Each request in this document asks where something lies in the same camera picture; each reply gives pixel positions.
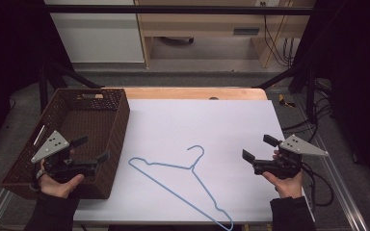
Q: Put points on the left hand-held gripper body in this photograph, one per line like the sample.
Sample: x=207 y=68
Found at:
x=52 y=146

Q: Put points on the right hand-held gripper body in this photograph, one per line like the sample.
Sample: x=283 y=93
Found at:
x=297 y=146

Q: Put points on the person's right hand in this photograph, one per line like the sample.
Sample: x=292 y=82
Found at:
x=289 y=186

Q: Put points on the person's left hand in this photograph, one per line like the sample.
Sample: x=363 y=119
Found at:
x=59 y=188

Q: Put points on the brown woven basket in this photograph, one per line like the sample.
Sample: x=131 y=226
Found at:
x=90 y=122

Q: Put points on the yellow and black tool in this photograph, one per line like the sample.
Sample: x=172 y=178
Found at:
x=284 y=101

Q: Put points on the white sheet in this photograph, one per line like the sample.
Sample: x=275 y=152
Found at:
x=205 y=128

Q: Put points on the dark curtain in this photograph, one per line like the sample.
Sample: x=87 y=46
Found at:
x=356 y=64
x=9 y=45

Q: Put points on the white cabinet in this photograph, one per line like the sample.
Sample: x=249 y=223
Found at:
x=99 y=38

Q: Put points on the light wooden desk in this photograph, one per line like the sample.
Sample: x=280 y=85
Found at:
x=202 y=24

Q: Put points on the black metal crossbar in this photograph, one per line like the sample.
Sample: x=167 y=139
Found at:
x=173 y=9

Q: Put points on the black metal frame strut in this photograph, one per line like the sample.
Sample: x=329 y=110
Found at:
x=61 y=75
x=297 y=78

